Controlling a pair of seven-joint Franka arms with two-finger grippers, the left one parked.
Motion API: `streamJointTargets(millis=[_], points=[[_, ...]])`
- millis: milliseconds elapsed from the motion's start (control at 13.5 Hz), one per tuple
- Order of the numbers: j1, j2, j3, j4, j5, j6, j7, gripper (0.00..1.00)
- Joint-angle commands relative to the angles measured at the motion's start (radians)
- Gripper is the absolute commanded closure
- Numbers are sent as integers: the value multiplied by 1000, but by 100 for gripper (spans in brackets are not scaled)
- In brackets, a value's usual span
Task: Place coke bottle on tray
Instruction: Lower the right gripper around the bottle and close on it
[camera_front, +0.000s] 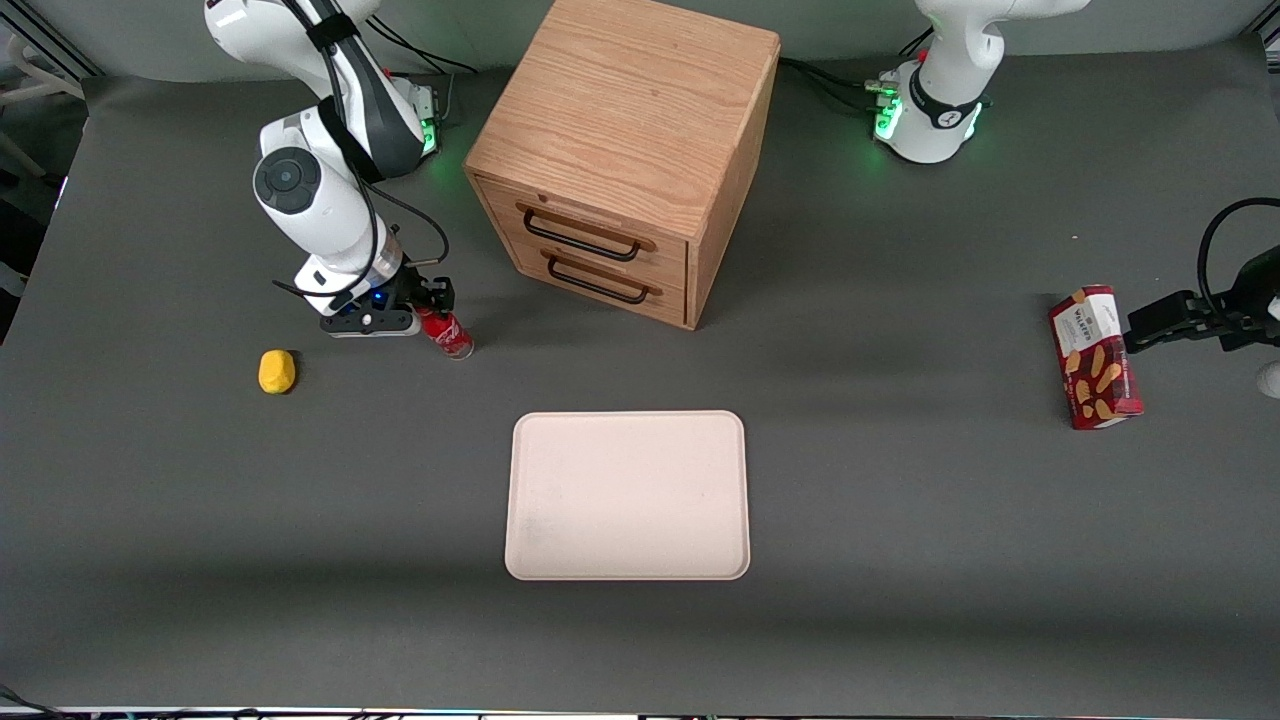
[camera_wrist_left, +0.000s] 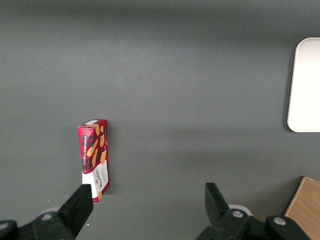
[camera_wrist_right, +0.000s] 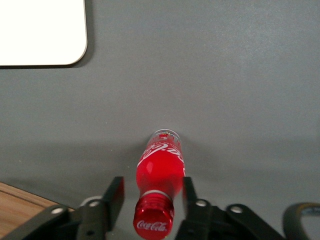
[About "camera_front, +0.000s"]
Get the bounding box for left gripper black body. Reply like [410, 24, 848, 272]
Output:
[1192, 250, 1280, 353]

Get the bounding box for red soda can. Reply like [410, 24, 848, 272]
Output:
[416, 307, 475, 361]

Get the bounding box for beige rectangular tray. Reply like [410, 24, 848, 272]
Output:
[504, 410, 751, 582]

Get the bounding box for red tartan shortbread box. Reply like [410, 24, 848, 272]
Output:
[1048, 285, 1145, 431]

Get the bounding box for wooden drawer cabinet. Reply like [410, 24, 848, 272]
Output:
[463, 0, 782, 331]

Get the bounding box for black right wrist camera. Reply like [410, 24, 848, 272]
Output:
[342, 284, 403, 315]

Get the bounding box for black looped gripper cable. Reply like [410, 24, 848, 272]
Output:
[1197, 197, 1280, 323]

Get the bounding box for black cable along right arm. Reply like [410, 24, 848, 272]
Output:
[272, 0, 451, 301]

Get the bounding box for wooden drawer with black handle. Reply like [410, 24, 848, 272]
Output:
[476, 176, 691, 269]
[508, 238, 689, 327]

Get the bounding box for black cables behind right arm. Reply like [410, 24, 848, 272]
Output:
[372, 15, 479, 79]

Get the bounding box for black cables behind arm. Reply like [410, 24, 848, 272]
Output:
[372, 15, 479, 79]
[778, 28, 936, 113]

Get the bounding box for black cables behind left arm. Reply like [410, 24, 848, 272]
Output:
[778, 28, 936, 113]

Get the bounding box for white metal frame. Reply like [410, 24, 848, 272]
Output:
[0, 28, 63, 183]

